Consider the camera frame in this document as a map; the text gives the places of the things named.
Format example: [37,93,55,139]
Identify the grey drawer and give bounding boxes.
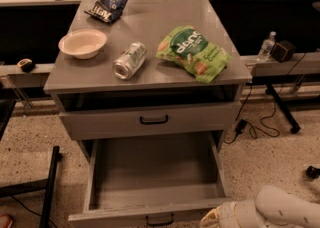
[60,101,241,141]
[69,132,230,228]

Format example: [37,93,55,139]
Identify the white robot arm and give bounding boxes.
[199,186,320,228]

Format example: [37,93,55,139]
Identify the grey drawer cabinet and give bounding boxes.
[44,0,251,157]

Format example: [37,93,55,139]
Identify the grey open bottom drawer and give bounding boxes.
[69,132,230,228]

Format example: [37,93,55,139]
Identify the silver soda can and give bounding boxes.
[112,42,147,80]

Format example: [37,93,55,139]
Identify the green chip bag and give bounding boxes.
[156,25,232,83]

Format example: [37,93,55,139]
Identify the white bowl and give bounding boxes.
[58,29,107,60]

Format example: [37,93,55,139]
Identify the blue chip bag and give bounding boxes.
[85,0,128,24]

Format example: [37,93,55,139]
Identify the clear water bottle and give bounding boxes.
[257,31,276,62]

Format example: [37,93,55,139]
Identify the small black box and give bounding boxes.
[271,40,296,63]

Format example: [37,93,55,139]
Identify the black tape measure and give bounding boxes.
[17,58,35,72]

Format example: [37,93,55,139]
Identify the black metal stand left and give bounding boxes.
[0,146,62,228]

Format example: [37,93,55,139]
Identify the black caster wheel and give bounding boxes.
[306,166,320,179]

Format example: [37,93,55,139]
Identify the red object corner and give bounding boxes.
[0,214,13,228]

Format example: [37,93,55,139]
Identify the black power adapter with cable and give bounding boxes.
[223,51,308,146]

